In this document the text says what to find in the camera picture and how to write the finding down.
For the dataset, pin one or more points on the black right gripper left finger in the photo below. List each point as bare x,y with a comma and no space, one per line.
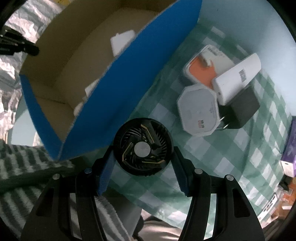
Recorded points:
102,170

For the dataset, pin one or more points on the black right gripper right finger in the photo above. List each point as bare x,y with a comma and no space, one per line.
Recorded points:
184,171

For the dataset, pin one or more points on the black round fan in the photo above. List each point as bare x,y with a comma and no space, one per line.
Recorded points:
143,146

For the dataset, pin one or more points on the blue cardboard box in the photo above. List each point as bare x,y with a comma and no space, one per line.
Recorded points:
77,93

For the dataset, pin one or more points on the white octagonal device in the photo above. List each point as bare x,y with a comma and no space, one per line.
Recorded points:
198,110

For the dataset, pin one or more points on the black power adapter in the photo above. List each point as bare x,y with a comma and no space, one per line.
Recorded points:
239,110

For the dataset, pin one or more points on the striped green white towel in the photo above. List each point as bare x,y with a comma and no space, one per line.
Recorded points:
43,199

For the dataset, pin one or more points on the white cylindrical power bank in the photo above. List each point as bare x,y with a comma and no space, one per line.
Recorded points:
230,83

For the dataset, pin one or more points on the orange and white box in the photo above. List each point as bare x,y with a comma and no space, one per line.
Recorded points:
206,65

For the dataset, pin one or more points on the purple box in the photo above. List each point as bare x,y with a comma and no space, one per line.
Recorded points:
288,157

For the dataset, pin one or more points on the white charger in box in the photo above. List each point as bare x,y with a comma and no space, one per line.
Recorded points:
120,41

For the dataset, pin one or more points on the silver crinkled foil sheet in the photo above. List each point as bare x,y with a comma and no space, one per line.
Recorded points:
29,18

